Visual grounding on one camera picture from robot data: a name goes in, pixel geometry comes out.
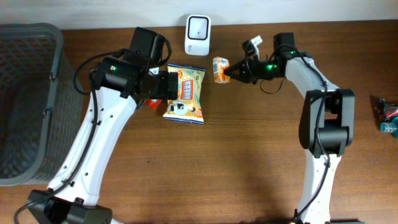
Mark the red snack bag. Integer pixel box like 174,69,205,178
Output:
146,99,162,110

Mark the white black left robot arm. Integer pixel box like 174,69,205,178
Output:
24,27,178,223

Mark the black red snack packet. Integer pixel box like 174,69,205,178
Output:
377,98,397,122

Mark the orange tissue pack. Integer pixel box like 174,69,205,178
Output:
213,57,231,84

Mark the grey plastic mesh basket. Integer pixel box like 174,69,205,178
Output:
1,23,83,187

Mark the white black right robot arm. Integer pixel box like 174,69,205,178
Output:
224,32,355,223

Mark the yellow wet wipes pack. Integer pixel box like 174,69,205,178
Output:
163,63,206,124

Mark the teal mouthwash bottle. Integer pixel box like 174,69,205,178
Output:
380,117,398,138

